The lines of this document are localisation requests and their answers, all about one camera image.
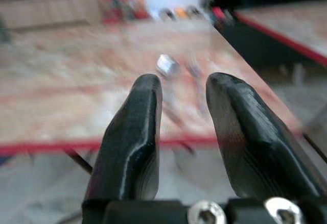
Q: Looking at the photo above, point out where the wooden bench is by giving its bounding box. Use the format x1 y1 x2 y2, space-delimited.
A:
0 0 103 30

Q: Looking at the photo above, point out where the red toy pile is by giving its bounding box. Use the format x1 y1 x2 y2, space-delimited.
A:
99 0 151 24

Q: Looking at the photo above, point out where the silver metal spoon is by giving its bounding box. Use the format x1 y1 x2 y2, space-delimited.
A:
155 54 182 128

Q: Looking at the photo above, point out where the patterned tablecloth with red border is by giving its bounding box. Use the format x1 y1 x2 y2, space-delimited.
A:
0 19 305 156

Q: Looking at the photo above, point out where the table with red edge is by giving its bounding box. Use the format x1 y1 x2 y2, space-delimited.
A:
233 0 327 68

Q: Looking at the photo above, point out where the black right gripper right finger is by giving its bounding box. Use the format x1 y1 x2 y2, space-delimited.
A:
205 72 325 200

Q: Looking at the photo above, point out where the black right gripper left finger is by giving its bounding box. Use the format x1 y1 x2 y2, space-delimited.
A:
85 73 164 201

